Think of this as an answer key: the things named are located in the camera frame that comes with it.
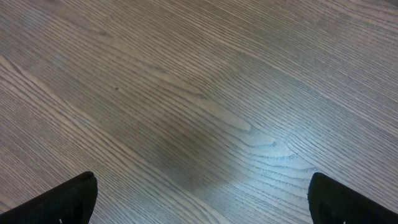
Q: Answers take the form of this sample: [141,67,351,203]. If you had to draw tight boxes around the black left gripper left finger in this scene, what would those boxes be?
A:
[1,171,98,224]

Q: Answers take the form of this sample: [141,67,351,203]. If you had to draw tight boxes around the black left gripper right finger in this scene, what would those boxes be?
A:
[308,172,397,224]

